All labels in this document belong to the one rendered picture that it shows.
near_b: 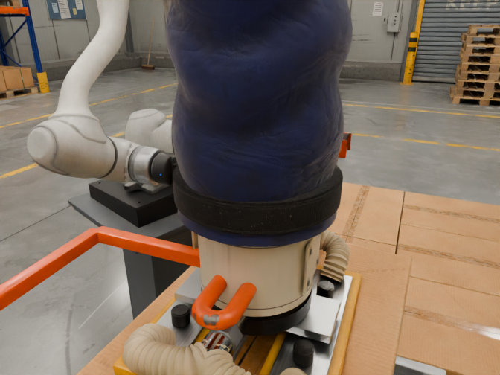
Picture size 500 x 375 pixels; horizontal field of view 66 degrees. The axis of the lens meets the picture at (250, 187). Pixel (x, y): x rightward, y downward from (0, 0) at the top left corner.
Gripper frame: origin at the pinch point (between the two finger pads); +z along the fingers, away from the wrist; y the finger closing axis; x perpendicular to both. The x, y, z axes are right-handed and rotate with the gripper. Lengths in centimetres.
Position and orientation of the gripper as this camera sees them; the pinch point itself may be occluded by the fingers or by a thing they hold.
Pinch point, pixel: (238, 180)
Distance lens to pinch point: 85.0
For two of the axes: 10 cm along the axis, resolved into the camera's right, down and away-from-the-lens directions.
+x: -3.9, 3.8, -8.4
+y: 0.0, 9.1, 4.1
